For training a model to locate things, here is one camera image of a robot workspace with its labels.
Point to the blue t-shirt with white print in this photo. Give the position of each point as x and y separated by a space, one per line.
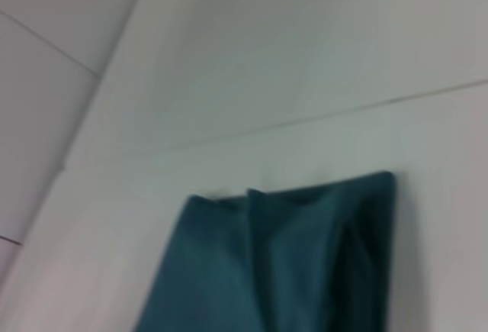
274 263

